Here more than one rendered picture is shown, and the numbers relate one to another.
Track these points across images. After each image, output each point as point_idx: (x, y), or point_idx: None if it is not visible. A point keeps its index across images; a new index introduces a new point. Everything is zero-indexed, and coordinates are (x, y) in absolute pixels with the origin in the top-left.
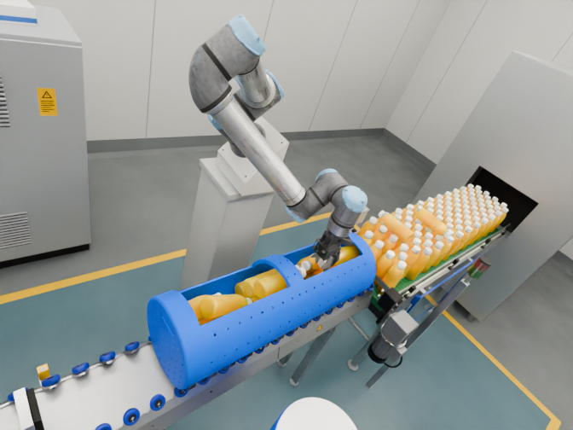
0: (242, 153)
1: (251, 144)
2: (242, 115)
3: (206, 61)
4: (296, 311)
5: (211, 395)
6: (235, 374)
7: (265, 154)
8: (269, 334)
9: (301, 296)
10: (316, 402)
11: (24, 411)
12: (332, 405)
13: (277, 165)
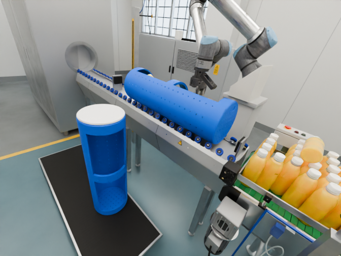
0: (242, 77)
1: (194, 24)
2: (197, 12)
3: None
4: (158, 92)
5: (133, 115)
6: (141, 116)
7: (197, 28)
8: (145, 92)
9: (165, 88)
10: (122, 113)
11: (116, 75)
12: (121, 117)
13: (199, 33)
